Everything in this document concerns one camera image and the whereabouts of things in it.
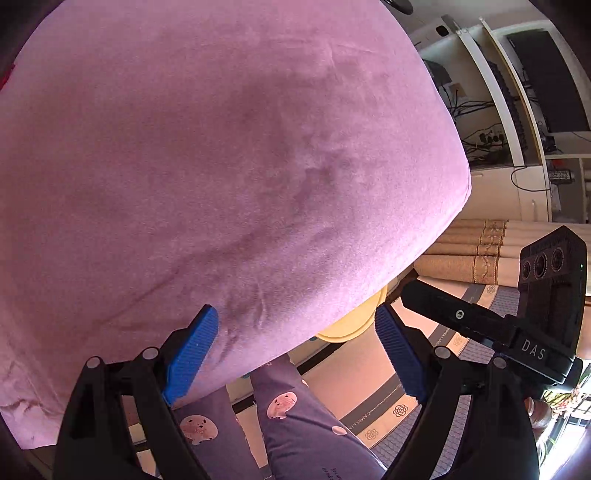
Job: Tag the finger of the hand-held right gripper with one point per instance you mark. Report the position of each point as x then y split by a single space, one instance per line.
452 314

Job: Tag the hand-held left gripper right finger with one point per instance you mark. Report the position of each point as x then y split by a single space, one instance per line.
399 355

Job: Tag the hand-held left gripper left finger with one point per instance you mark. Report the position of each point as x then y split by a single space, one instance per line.
194 355

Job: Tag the person's right hand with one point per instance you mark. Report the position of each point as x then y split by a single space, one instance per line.
540 413

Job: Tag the yellow round object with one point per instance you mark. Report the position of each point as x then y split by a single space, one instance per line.
353 325

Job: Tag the grey flower pattern floor mat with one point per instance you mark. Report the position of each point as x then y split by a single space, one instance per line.
383 415

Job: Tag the rolled beige rug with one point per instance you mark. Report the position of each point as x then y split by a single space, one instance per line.
471 249

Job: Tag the person's left leg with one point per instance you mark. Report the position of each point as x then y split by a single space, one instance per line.
212 429

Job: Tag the person's leg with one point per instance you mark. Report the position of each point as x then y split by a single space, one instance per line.
212 429
304 424

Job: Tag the person's right leg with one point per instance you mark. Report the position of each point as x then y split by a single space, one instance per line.
304 424

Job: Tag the white power strip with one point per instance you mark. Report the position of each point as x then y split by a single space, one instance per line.
491 136

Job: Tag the pink velvet cushion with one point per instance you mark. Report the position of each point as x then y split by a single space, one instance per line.
207 175

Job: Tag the black keyboard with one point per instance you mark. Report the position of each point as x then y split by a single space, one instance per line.
508 106

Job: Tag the white computer desk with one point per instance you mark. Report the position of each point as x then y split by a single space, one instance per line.
489 101

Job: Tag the black monitor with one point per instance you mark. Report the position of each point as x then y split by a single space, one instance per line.
549 78

